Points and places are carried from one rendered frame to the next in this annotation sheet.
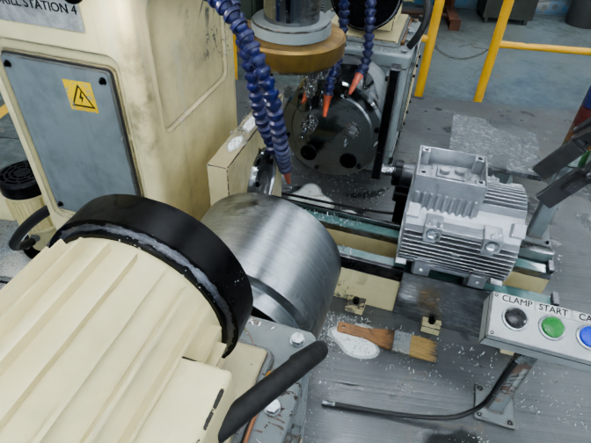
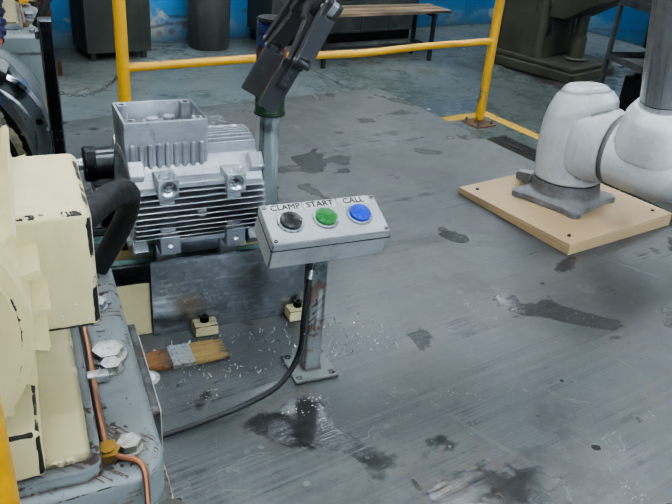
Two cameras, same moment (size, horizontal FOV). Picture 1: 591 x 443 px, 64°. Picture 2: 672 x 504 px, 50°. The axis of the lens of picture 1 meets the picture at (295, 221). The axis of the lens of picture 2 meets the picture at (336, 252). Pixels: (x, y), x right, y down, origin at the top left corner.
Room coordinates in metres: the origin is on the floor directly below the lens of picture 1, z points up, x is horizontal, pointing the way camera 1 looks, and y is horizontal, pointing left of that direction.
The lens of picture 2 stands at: (-0.26, 0.19, 1.49)
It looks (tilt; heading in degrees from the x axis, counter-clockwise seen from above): 28 degrees down; 319
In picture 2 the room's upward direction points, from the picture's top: 5 degrees clockwise
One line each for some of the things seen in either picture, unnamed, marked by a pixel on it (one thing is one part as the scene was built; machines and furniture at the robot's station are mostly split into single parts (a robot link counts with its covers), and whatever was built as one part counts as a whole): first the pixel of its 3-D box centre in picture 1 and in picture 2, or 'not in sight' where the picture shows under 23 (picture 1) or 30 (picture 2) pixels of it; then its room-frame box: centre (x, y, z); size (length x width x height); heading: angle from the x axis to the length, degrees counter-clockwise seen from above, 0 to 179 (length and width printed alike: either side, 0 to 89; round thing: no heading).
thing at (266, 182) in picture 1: (263, 182); not in sight; (0.80, 0.07, 1.02); 0.15 x 0.02 x 0.15; 164
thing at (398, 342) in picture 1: (386, 338); (161, 359); (0.57, -0.20, 0.80); 0.21 x 0.05 x 0.01; 75
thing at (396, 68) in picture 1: (386, 126); (54, 101); (0.87, -0.18, 1.12); 0.04 x 0.03 x 0.26; 74
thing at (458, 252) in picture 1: (456, 224); (187, 188); (0.69, -0.31, 1.02); 0.20 x 0.19 x 0.19; 76
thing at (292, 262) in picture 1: (237, 314); not in sight; (0.43, 0.08, 1.04); 0.37 x 0.25 x 0.25; 164
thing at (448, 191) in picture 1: (447, 181); (159, 133); (0.70, -0.27, 1.11); 0.12 x 0.11 x 0.07; 76
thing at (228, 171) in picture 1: (236, 192); not in sight; (0.82, 0.13, 0.97); 0.30 x 0.11 x 0.34; 164
